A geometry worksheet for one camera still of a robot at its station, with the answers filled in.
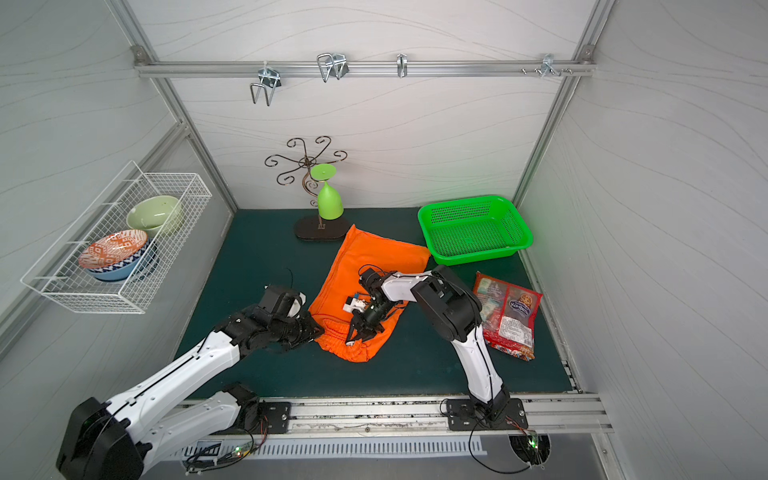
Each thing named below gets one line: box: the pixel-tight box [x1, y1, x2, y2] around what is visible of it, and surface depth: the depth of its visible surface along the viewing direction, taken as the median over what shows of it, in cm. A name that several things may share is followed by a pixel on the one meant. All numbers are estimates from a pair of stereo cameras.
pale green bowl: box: [126, 195, 182, 238], surface depth 72 cm
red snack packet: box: [473, 271, 543, 361], surface depth 87 cm
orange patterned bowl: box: [78, 230, 148, 268], surface depth 64 cm
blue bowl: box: [86, 239, 153, 282], surface depth 58 cm
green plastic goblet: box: [310, 163, 344, 220], surface depth 92 cm
